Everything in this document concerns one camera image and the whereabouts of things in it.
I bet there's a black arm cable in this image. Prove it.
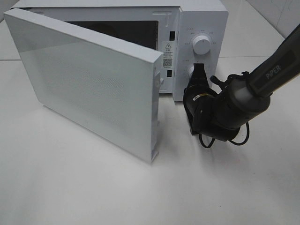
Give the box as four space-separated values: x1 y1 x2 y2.
198 71 250 149

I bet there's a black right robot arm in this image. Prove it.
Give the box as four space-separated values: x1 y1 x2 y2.
183 26 300 143

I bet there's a white microwave knob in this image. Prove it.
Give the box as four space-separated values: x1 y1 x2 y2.
187 66 195 79
192 34 211 55

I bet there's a white microwave oven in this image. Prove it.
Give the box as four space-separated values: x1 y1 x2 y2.
9 0 228 102

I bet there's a white warning label sticker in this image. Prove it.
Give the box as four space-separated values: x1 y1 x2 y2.
162 41 174 68

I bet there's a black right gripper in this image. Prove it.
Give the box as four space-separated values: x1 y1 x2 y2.
183 63 218 135

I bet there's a white microwave door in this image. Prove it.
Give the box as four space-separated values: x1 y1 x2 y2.
4 8 163 163

